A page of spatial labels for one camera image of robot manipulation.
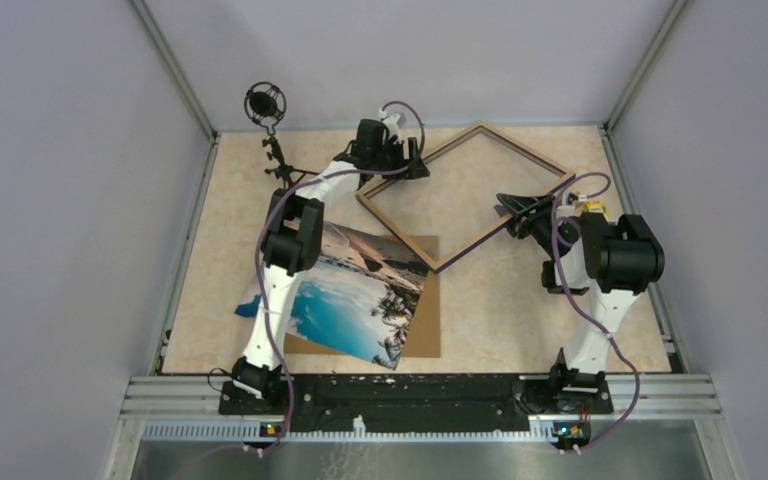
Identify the brown cardboard backing board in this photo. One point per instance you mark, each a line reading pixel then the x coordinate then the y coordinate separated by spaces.
pixel 427 331

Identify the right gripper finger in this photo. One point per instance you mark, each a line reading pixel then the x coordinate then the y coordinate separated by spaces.
pixel 516 205
pixel 519 225

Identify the white cable duct strip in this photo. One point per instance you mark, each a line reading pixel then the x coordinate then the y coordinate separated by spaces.
pixel 247 431

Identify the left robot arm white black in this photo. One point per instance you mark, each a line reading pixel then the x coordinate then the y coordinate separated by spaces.
pixel 290 241

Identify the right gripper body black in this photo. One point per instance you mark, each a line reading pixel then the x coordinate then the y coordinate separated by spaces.
pixel 544 214

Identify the black microphone on tripod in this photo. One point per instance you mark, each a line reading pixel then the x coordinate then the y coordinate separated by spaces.
pixel 265 106

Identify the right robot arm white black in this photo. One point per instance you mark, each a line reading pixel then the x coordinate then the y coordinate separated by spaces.
pixel 611 263

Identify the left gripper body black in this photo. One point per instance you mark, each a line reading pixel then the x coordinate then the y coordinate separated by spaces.
pixel 390 153

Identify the small yellow toy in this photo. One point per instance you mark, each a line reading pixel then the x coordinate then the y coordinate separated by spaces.
pixel 594 206

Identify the beach landscape photo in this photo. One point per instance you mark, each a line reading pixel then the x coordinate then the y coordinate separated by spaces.
pixel 364 305

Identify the wooden picture frame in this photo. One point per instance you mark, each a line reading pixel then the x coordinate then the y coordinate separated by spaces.
pixel 450 213

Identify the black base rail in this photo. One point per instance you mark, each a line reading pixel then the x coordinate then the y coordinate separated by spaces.
pixel 415 403

